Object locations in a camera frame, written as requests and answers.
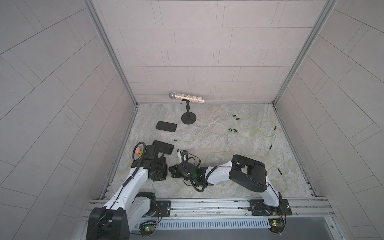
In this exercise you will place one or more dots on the pink yellow small toy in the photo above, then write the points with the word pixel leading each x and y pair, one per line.
pixel 139 151

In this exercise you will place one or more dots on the green circuit board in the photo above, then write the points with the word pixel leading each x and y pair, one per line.
pixel 277 226
pixel 147 228

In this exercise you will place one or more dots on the black smartphone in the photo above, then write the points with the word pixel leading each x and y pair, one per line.
pixel 164 147
pixel 166 126

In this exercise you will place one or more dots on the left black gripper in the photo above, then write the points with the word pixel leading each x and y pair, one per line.
pixel 161 175

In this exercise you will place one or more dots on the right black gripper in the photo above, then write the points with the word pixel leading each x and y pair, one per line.
pixel 174 172

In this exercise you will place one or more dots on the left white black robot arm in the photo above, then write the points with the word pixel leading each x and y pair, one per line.
pixel 116 219

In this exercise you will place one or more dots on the left green circuit board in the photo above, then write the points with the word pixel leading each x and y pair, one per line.
pixel 147 228

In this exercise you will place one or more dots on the black round microphone stand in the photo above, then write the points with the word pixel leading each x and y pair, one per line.
pixel 188 118

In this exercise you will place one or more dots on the glitter silver microphone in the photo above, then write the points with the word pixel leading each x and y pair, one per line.
pixel 194 99

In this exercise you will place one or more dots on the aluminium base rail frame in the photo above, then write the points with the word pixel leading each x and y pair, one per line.
pixel 240 208

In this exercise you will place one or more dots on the green wired earphones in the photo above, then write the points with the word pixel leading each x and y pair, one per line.
pixel 246 172
pixel 260 137
pixel 212 134

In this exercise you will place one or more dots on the right green circuit board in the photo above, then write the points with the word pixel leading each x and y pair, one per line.
pixel 277 226

